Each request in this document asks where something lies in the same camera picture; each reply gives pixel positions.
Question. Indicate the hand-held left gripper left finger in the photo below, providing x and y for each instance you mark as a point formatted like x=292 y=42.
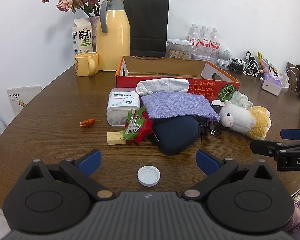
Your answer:
x=90 y=162

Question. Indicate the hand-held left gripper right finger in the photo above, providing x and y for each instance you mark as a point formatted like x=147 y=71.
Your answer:
x=207 y=162

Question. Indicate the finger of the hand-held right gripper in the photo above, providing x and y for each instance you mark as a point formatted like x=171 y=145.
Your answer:
x=265 y=147
x=293 y=134

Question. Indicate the sheep plush toy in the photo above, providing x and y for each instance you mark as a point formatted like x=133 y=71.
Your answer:
x=240 y=118

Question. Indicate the orange candy wrapper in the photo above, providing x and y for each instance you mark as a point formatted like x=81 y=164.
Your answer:
x=88 y=123

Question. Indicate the navy zip pouch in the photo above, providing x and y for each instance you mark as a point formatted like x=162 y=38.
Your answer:
x=176 y=135

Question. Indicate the iridescent plastic wrap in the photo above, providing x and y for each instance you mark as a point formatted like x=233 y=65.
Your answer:
x=242 y=98

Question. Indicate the white bottle cap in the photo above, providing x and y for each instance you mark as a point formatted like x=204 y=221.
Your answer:
x=149 y=176

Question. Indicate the red rose hair clip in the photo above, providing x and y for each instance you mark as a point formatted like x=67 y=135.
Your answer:
x=142 y=130

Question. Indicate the purple knit cloth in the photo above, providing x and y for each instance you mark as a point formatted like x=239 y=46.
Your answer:
x=175 y=105

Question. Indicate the clear wipes container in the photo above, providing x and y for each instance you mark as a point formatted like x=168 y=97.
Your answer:
x=122 y=102

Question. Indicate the white plastic bag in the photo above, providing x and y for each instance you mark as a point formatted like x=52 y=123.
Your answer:
x=162 y=86

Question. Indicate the red orange cardboard box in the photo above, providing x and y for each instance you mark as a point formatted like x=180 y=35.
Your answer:
x=165 y=66

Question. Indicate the brown cardboard stand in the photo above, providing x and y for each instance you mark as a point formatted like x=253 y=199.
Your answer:
x=298 y=80

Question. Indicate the purple tissue pack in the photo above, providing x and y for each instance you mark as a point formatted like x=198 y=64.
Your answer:
x=272 y=83

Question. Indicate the white charger plug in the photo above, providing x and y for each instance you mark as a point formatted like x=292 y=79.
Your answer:
x=285 y=78

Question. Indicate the small white round object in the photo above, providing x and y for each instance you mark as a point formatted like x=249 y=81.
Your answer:
x=217 y=102

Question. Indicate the yellow green snack packet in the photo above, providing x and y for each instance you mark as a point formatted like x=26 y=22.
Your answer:
x=267 y=62

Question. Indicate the white sign board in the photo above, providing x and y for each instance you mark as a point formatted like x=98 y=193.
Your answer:
x=23 y=98

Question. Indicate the yellow mug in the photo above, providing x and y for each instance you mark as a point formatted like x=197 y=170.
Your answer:
x=83 y=65

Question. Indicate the white robot-shaped speaker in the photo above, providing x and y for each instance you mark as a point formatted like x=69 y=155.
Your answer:
x=224 y=55

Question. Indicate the clear seed container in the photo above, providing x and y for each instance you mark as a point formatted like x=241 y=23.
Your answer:
x=179 y=50

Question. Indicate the clear water bottle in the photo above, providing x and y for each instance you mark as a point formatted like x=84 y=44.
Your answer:
x=194 y=36
x=204 y=37
x=215 y=40

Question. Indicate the yellow thermos jug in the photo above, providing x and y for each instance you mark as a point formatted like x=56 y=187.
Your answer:
x=113 y=40

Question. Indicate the white milk carton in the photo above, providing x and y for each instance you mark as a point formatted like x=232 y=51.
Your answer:
x=82 y=37

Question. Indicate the pink flower vase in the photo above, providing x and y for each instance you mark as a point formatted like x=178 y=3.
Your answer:
x=93 y=33

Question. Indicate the black paper bag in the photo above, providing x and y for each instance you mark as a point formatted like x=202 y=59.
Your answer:
x=150 y=25

